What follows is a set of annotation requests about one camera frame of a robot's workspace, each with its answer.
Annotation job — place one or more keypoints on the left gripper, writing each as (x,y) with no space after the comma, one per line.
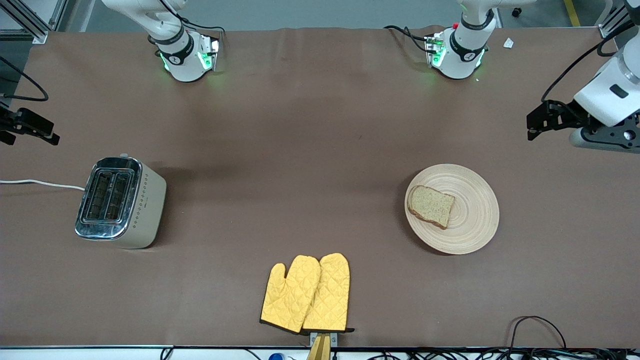
(564,114)

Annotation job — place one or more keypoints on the round wooden plate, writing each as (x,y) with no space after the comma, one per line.
(472,220)

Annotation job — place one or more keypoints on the brown toast slice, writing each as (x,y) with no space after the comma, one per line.
(431,206)

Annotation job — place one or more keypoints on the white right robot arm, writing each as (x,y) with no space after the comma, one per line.
(185,60)

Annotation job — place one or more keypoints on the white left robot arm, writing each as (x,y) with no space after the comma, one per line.
(462,55)

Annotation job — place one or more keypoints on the small white paper scrap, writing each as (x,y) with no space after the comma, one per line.
(508,43)

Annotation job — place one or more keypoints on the black caster wheel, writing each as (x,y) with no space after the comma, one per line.
(516,11)

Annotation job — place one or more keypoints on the beige and chrome toaster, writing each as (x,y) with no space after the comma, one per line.
(145,210)

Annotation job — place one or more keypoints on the yellow quilted oven mitt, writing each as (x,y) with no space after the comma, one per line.
(330,295)
(287,300)

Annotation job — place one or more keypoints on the aluminium frame post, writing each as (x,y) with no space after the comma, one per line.
(612,25)
(35,25)

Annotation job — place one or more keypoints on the wooden clamp with grey bracket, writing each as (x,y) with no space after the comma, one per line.
(320,347)

